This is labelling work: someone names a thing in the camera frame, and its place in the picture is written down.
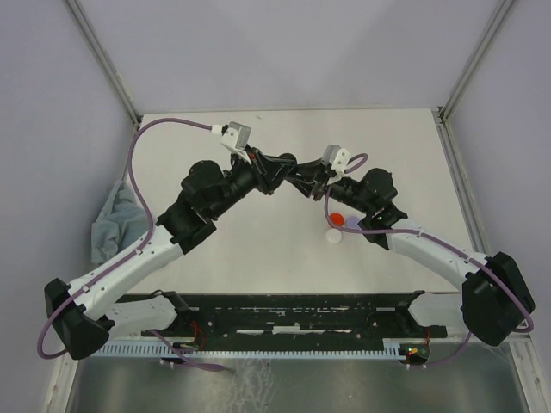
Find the light blue cable duct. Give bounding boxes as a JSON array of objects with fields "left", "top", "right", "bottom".
[{"left": 93, "top": 339, "right": 406, "bottom": 361}]

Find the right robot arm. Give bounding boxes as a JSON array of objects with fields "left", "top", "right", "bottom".
[{"left": 287, "top": 161, "right": 536, "bottom": 346}]

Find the black round case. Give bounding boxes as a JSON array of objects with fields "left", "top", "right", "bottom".
[{"left": 278, "top": 153, "right": 298, "bottom": 174}]

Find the red round case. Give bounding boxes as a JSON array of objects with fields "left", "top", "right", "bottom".
[{"left": 329, "top": 213, "right": 345, "bottom": 228}]

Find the right aluminium frame post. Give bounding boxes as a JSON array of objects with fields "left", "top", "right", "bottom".
[{"left": 438, "top": 0, "right": 518, "bottom": 123}]

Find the left aluminium frame post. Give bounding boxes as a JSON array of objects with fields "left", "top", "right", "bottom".
[{"left": 63, "top": 0, "right": 141, "bottom": 126}]

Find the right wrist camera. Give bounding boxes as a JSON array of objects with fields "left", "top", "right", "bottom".
[{"left": 321, "top": 145, "right": 351, "bottom": 177}]

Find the aluminium frame post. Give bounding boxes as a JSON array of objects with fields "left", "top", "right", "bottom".
[
  {"left": 63, "top": 0, "right": 141, "bottom": 126},
  {"left": 438, "top": 0, "right": 518, "bottom": 123}
]

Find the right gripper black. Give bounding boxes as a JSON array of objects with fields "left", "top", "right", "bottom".
[{"left": 287, "top": 156, "right": 373, "bottom": 215}]

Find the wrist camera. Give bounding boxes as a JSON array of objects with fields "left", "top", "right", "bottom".
[
  {"left": 321, "top": 145, "right": 351, "bottom": 177},
  {"left": 211, "top": 121, "right": 251, "bottom": 164}
]

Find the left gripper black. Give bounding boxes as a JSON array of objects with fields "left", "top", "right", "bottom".
[{"left": 209, "top": 145, "right": 297, "bottom": 219}]

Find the blue cloth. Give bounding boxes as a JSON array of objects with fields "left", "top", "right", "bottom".
[{"left": 90, "top": 180, "right": 148, "bottom": 265}]

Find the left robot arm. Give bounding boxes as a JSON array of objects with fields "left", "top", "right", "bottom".
[{"left": 40, "top": 146, "right": 297, "bottom": 360}]

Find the purple round case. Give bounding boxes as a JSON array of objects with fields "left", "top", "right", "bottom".
[{"left": 344, "top": 216, "right": 361, "bottom": 231}]

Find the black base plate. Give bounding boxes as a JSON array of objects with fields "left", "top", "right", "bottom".
[{"left": 161, "top": 293, "right": 448, "bottom": 351}]

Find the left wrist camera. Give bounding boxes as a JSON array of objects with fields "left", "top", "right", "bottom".
[{"left": 211, "top": 121, "right": 251, "bottom": 164}]

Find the white earbud charging case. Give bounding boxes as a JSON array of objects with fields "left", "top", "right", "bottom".
[{"left": 325, "top": 228, "right": 343, "bottom": 244}]

